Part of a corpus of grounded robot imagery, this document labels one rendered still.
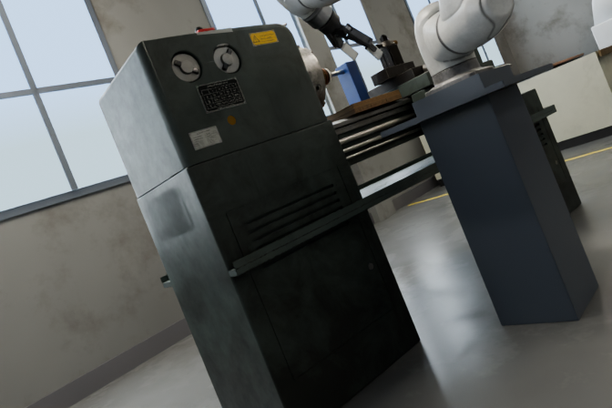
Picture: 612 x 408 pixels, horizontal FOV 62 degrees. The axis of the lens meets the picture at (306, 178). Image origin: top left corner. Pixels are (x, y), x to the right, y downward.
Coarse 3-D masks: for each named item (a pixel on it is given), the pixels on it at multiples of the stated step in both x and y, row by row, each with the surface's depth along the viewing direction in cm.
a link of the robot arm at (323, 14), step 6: (330, 6) 159; (318, 12) 156; (324, 12) 157; (330, 12) 158; (312, 18) 157; (318, 18) 157; (324, 18) 158; (312, 24) 159; (318, 24) 159; (324, 24) 160
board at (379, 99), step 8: (384, 96) 216; (392, 96) 218; (400, 96) 221; (352, 104) 204; (360, 104) 206; (368, 104) 209; (376, 104) 212; (384, 104) 218; (336, 112) 211; (344, 112) 208; (352, 112) 204; (360, 112) 208; (336, 120) 213
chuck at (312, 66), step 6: (306, 48) 204; (306, 54) 201; (312, 54) 202; (306, 60) 199; (312, 60) 200; (306, 66) 197; (312, 66) 199; (318, 66) 201; (312, 72) 198; (318, 72) 200; (312, 78) 198; (318, 78) 200; (324, 84) 202; (324, 90) 203; (318, 96) 202; (324, 96) 204
